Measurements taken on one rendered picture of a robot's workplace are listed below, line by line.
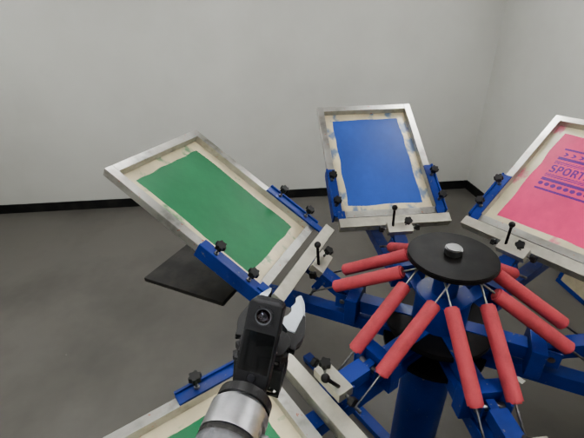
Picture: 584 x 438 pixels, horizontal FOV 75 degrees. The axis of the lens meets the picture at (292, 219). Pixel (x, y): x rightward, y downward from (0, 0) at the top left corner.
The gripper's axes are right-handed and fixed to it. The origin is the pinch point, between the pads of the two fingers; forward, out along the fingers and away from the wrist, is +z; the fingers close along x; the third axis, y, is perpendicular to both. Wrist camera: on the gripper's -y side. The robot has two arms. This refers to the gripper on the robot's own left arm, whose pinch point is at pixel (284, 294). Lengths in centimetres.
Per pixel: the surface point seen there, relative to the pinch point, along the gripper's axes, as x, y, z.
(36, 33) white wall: -326, 20, 295
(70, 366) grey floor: -152, 190, 90
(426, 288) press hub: 42, 47, 76
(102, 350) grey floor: -141, 188, 106
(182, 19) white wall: -196, -8, 341
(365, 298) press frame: 21, 63, 80
